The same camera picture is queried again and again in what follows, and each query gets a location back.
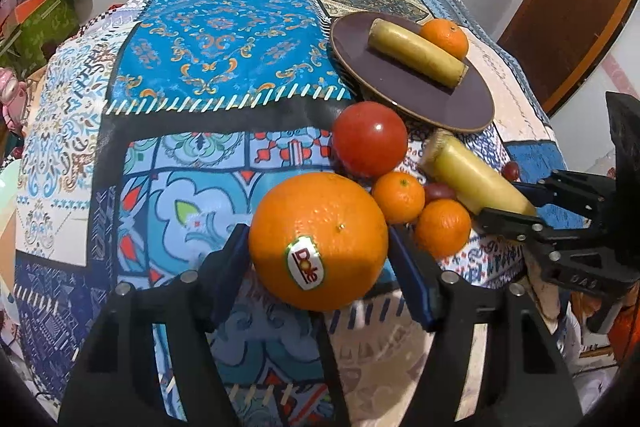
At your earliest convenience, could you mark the brown wooden door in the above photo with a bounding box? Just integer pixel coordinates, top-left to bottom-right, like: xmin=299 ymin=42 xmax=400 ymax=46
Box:
xmin=497 ymin=0 xmax=640 ymax=115

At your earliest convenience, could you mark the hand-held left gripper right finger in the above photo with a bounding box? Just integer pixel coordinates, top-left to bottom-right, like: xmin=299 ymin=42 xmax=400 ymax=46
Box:
xmin=388 ymin=223 xmax=583 ymax=427

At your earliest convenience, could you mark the round brown plate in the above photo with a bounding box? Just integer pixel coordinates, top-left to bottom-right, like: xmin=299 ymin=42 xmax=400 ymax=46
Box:
xmin=330 ymin=11 xmax=496 ymax=134

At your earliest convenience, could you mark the red tomato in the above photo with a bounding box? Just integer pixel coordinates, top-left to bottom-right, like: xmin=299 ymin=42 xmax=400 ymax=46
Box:
xmin=332 ymin=102 xmax=409 ymax=179

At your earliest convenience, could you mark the large orange with sticker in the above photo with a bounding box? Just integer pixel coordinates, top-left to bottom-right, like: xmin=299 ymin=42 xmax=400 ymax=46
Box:
xmin=248 ymin=172 xmax=390 ymax=312

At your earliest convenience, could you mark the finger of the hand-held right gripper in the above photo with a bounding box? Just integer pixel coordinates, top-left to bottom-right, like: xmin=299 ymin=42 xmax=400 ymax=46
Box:
xmin=472 ymin=206 xmax=566 ymax=259
xmin=511 ymin=169 xmax=620 ymax=229

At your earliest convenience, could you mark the pink toy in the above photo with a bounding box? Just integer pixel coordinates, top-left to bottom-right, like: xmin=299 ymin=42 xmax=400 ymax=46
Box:
xmin=0 ymin=67 xmax=28 ymax=135

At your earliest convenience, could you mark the patchwork printed tablecloth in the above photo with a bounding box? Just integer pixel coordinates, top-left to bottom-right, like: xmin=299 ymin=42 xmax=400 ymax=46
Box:
xmin=12 ymin=0 xmax=601 ymax=427

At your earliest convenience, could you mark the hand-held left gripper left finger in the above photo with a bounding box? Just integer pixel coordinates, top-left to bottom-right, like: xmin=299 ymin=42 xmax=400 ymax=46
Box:
xmin=59 ymin=223 xmax=348 ymax=427

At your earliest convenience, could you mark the small mandarin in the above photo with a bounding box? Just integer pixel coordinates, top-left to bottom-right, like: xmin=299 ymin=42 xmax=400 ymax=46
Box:
xmin=419 ymin=19 xmax=470 ymax=60
xmin=415 ymin=198 xmax=473 ymax=259
xmin=371 ymin=171 xmax=426 ymax=226

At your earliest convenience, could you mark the peeled banana piece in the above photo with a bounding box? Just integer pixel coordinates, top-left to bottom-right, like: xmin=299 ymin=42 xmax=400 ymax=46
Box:
xmin=368 ymin=18 xmax=470 ymax=88
xmin=418 ymin=130 xmax=538 ymax=218

